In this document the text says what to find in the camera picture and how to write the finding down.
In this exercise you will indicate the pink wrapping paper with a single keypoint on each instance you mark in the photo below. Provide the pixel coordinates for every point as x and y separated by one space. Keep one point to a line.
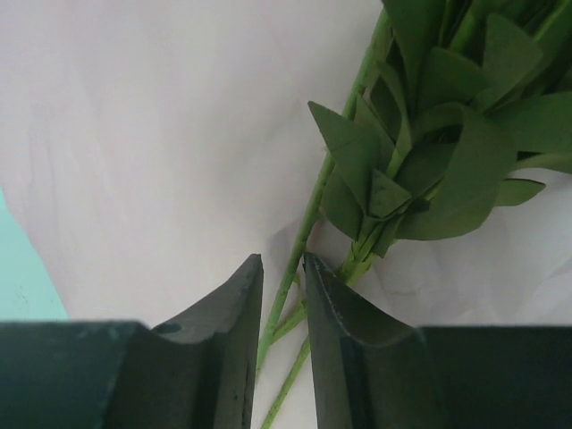
147 147

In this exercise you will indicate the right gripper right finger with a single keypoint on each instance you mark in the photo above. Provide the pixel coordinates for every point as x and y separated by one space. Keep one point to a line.
370 370

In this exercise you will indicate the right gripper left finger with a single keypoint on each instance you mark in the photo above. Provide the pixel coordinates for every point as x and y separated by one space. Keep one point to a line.
197 369

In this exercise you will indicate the pink carnation stem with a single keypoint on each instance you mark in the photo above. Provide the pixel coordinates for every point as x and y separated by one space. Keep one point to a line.
444 199

